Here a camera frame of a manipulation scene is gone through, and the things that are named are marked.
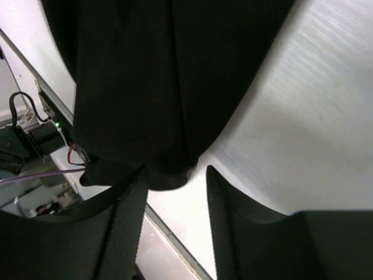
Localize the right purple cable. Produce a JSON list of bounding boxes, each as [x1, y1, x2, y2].
[[0, 167, 87, 187]]

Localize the black skirt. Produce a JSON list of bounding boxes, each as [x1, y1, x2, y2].
[[42, 1, 294, 191]]

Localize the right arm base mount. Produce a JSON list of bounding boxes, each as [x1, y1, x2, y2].
[[1, 90, 89, 175]]

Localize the aluminium front rail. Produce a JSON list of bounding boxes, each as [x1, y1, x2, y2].
[[1, 29, 73, 126]]

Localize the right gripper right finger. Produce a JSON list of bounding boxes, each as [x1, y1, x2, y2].
[[206, 166, 372, 279]]

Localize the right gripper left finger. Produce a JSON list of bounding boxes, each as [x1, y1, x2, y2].
[[1, 169, 147, 279]]

